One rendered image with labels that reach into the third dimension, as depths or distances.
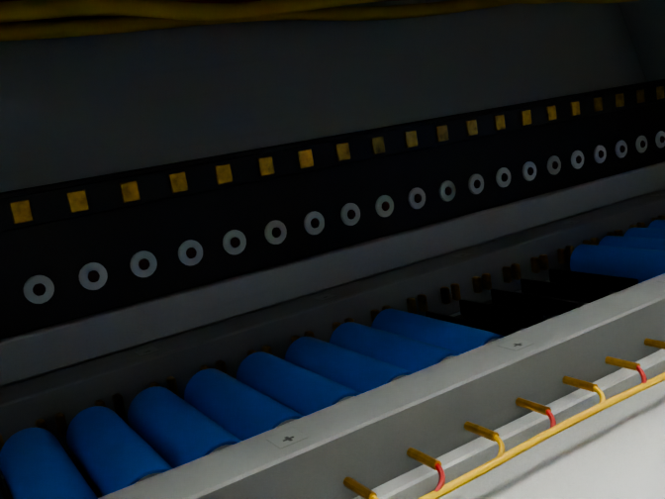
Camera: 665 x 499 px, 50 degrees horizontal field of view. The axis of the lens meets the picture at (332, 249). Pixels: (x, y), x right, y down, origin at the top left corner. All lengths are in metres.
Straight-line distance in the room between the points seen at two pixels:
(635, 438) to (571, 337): 0.03
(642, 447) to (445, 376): 0.06
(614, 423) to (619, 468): 0.03
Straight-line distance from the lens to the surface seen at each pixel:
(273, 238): 0.32
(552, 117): 0.43
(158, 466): 0.20
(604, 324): 0.25
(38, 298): 0.29
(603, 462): 0.21
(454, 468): 0.20
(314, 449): 0.18
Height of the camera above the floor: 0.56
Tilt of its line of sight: 4 degrees up
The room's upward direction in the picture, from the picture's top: 17 degrees counter-clockwise
